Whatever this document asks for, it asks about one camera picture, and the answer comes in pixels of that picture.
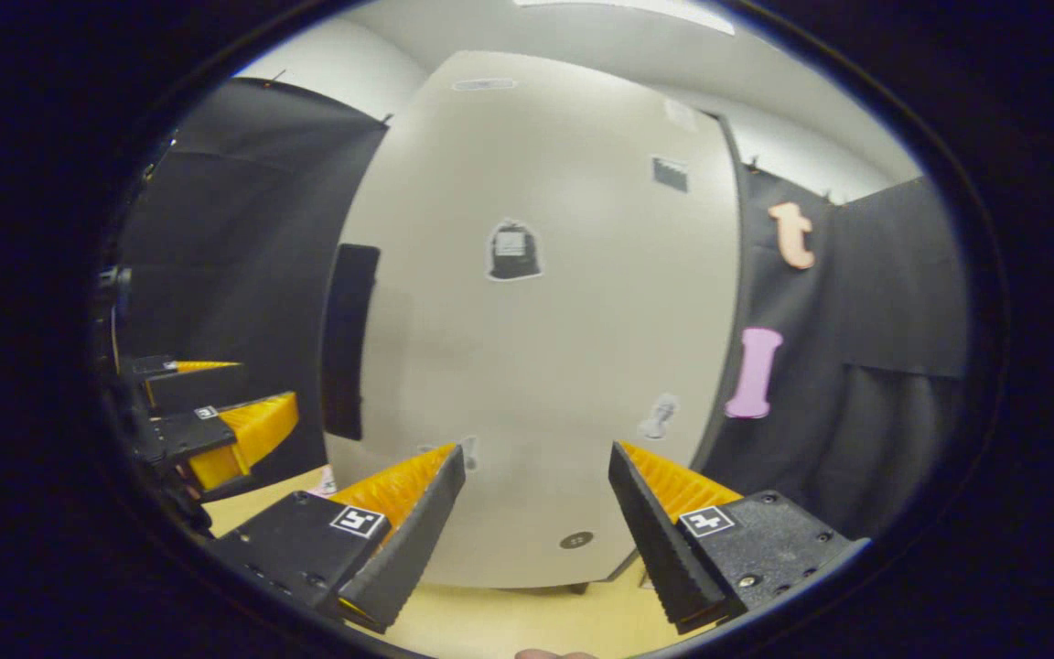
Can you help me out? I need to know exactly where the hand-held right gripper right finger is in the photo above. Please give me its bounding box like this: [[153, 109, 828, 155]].
[[608, 441, 871, 634]]

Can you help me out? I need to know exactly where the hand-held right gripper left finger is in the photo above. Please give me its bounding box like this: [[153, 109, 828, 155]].
[[211, 444, 467, 634]]

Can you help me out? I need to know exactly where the dark grey cabinet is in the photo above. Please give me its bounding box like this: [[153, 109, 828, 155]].
[[321, 50, 758, 596]]

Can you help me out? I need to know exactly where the black backdrop cloth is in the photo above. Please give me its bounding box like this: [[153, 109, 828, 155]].
[[111, 78, 972, 541]]

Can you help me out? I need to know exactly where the ceiling light panel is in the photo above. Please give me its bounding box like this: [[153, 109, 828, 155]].
[[513, 0, 737, 36]]

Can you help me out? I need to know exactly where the black door handle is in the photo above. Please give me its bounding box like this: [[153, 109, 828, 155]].
[[321, 243, 382, 442]]

